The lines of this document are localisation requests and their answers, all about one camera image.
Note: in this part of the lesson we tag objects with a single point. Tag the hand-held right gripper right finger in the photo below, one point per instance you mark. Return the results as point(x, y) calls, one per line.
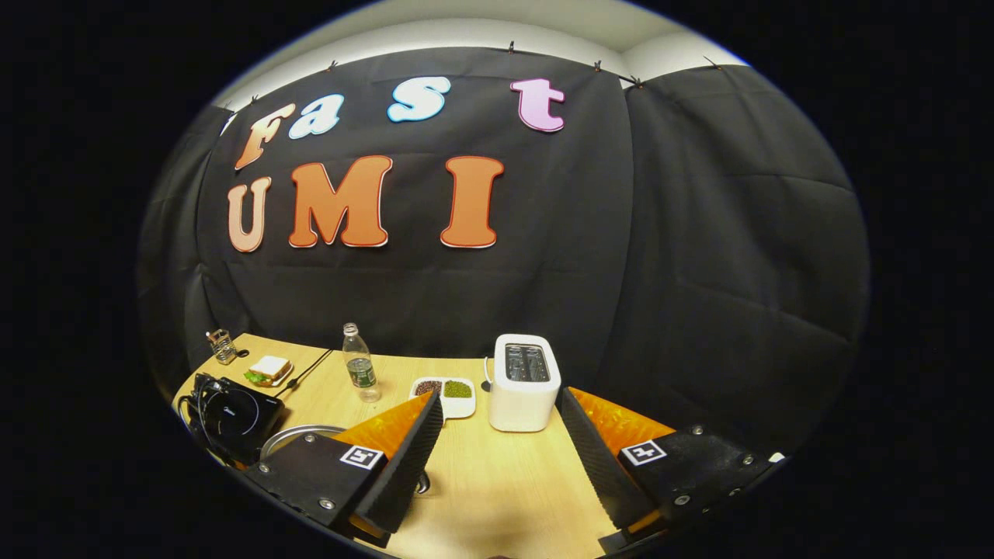
point(594, 466)

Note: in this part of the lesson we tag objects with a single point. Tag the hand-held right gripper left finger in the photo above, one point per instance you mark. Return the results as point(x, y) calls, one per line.
point(408, 466)

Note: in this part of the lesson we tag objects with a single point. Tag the black induction cooktop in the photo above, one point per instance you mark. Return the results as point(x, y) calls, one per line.
point(241, 415)

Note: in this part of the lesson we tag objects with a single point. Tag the white divided bean dish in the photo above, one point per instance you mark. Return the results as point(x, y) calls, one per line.
point(444, 405)

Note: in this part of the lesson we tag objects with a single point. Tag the white toaster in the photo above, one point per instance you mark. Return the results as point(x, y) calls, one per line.
point(522, 404)

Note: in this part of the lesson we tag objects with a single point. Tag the clear plastic water bottle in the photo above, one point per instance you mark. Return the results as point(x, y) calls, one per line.
point(361, 373)

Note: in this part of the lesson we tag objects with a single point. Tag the sandwich with white bread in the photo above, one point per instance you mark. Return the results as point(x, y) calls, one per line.
point(269, 367)

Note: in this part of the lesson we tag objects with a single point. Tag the black backdrop cloth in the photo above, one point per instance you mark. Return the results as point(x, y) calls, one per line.
point(660, 233)

